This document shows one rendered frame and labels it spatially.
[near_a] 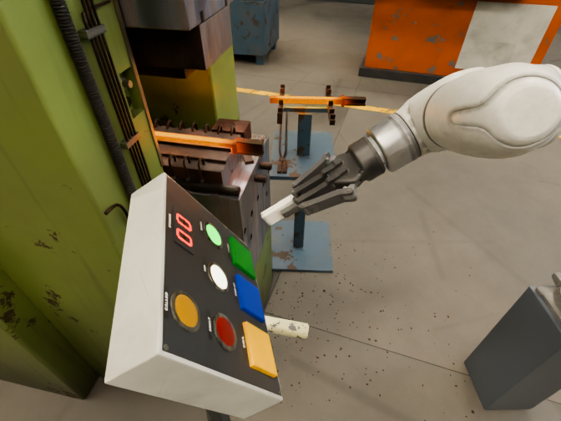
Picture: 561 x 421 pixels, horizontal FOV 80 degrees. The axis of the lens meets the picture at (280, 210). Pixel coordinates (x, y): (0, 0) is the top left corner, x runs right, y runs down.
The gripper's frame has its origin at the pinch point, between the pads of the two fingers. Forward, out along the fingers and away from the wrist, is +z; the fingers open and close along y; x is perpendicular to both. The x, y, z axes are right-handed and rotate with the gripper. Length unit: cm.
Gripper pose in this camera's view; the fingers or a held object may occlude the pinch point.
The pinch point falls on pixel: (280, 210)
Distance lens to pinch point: 63.3
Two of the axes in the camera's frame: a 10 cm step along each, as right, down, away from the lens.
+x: -4.9, -5.6, -6.7
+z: -8.4, 5.0, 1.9
